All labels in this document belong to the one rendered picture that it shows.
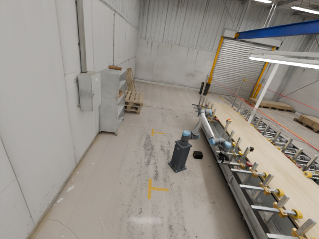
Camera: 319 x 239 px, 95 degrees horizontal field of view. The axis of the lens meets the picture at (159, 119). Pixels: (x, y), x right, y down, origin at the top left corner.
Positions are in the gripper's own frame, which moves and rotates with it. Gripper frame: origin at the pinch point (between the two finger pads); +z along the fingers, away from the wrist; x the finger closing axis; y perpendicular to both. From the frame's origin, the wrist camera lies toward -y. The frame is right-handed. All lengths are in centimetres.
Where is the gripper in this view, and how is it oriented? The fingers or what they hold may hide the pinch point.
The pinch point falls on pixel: (220, 163)
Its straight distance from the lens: 247.4
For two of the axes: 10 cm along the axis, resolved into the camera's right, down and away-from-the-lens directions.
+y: -9.8, -1.7, -0.5
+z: -1.7, 8.8, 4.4
